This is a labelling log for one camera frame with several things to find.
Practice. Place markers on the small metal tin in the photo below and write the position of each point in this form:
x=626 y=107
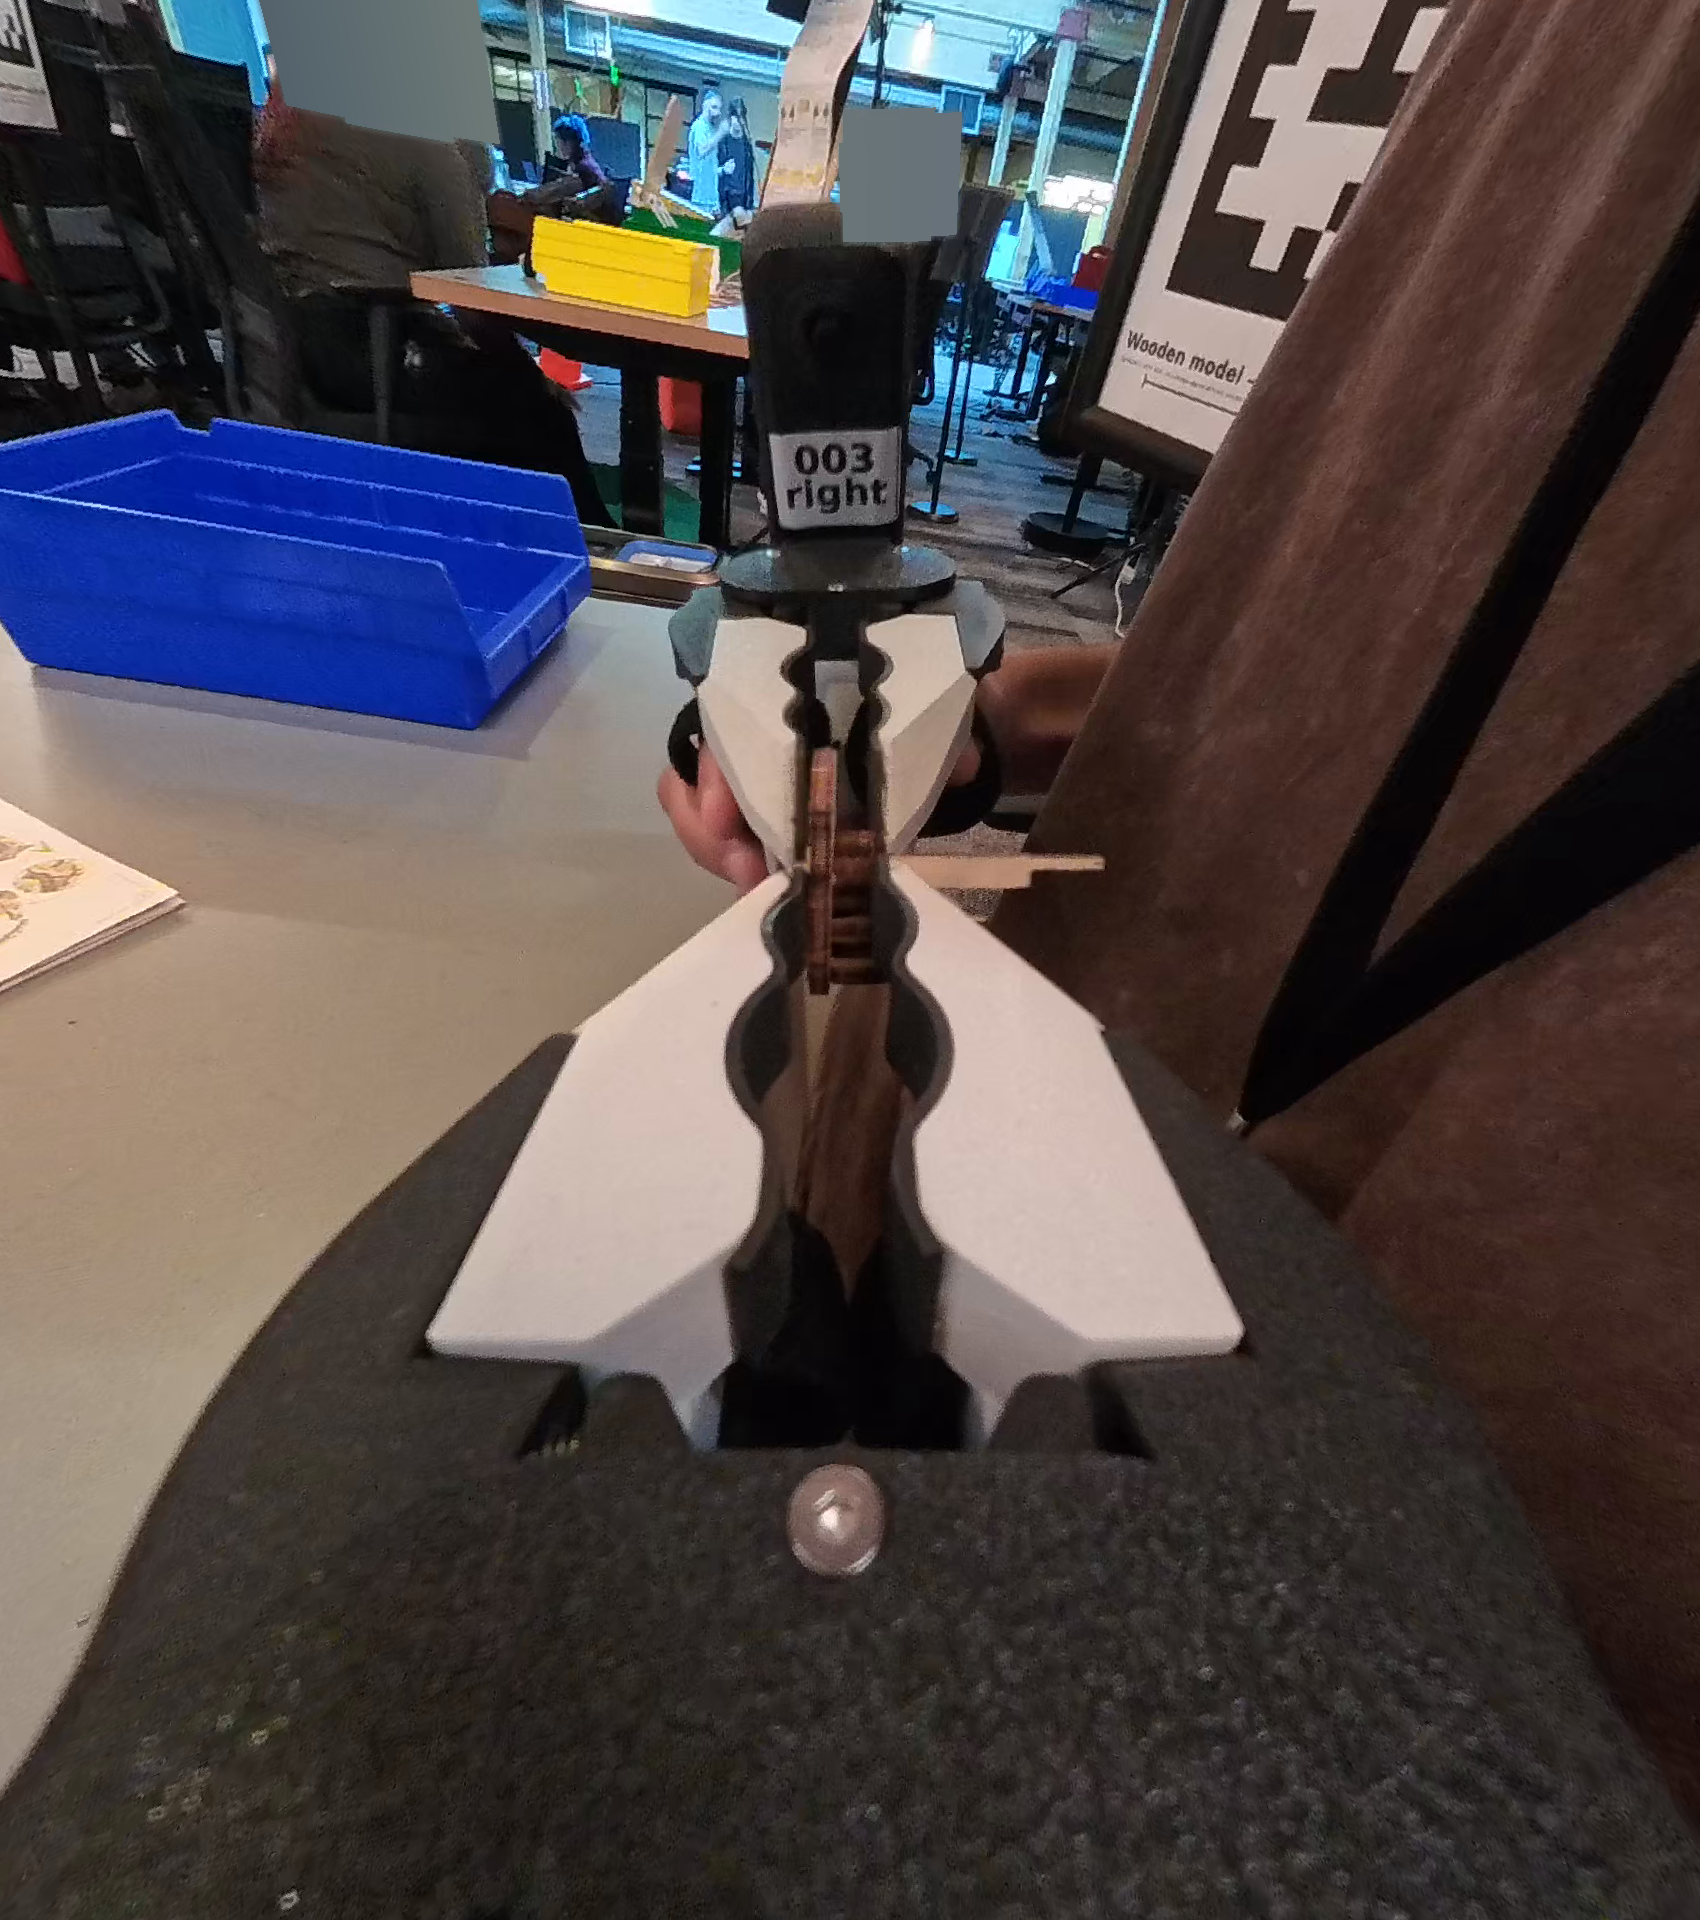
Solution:
x=655 y=558

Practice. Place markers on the instruction booklet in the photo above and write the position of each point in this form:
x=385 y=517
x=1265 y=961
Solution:
x=41 y=930

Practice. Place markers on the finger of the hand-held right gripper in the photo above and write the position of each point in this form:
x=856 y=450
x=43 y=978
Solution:
x=925 y=705
x=752 y=705

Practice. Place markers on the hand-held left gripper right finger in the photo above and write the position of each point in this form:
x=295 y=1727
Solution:
x=1075 y=1184

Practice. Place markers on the brown wooden table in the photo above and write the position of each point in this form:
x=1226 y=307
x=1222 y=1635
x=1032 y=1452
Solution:
x=641 y=332

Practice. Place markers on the marker sign board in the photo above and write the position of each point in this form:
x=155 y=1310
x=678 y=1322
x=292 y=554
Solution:
x=6 y=60
x=1240 y=300

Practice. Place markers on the yellow plastic bin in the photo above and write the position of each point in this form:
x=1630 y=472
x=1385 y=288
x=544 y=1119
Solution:
x=625 y=270

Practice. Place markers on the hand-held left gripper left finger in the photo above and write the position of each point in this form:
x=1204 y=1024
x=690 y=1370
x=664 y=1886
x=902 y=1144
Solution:
x=611 y=1184

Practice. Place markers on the blue plastic bin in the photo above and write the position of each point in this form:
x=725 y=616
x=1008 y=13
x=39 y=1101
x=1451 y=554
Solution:
x=265 y=644

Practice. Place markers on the person in brown shirt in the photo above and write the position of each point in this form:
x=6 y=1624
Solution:
x=1614 y=1350

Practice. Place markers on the person's right forearm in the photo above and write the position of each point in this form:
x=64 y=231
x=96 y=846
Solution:
x=1044 y=721

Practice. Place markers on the pale slanted board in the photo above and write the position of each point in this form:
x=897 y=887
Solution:
x=820 y=104

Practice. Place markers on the wooden model piece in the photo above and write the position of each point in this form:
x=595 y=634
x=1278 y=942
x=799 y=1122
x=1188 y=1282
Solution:
x=858 y=914

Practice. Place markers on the person's right hand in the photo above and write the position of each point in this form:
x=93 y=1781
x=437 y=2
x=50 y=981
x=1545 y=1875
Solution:
x=709 y=833

